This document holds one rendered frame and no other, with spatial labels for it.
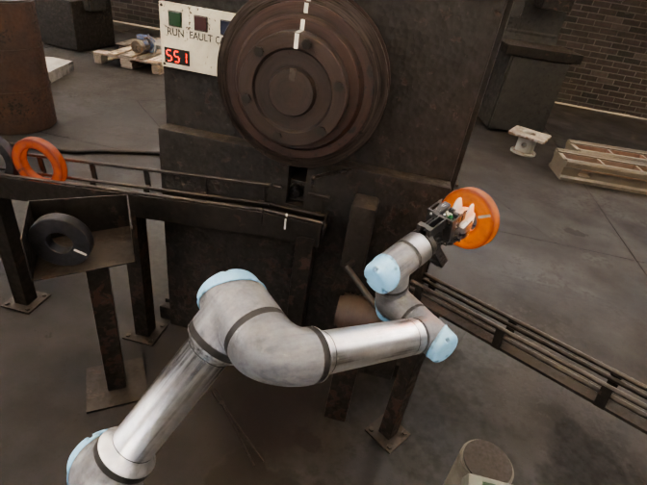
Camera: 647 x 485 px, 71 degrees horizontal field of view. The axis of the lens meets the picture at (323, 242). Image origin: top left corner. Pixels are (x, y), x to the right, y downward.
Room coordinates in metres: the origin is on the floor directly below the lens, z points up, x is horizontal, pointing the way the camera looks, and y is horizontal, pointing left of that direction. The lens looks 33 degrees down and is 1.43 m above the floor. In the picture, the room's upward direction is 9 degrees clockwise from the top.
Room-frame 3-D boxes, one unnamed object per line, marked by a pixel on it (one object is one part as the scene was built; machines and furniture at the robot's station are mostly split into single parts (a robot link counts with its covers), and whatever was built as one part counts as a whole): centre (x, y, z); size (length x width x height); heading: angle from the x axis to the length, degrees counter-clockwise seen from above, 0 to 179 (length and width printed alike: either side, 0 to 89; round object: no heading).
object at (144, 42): (5.48, 2.37, 0.25); 0.40 x 0.24 x 0.22; 173
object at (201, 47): (1.42, 0.45, 1.15); 0.26 x 0.02 x 0.18; 83
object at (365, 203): (1.26, -0.11, 0.68); 0.11 x 0.08 x 0.24; 173
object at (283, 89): (1.18, 0.14, 1.11); 0.28 x 0.06 x 0.28; 83
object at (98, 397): (1.05, 0.69, 0.36); 0.26 x 0.20 x 0.72; 118
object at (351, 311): (1.10, -0.19, 0.27); 0.22 x 0.13 x 0.53; 83
